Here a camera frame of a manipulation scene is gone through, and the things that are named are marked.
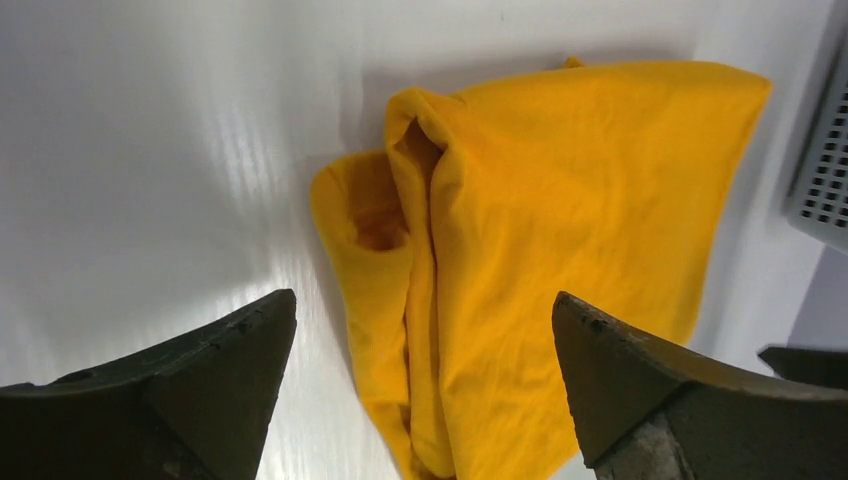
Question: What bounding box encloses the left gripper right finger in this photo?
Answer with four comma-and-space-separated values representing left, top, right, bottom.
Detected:
552, 292, 847, 479

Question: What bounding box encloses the white plastic basket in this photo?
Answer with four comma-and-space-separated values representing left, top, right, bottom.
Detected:
787, 47, 847, 253

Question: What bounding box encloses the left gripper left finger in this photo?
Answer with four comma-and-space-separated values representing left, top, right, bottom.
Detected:
1, 289, 297, 479

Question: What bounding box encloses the yellow t shirt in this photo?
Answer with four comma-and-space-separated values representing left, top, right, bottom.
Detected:
310, 58, 771, 479

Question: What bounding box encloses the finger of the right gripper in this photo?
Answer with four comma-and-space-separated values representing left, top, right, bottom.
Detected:
758, 346, 847, 391

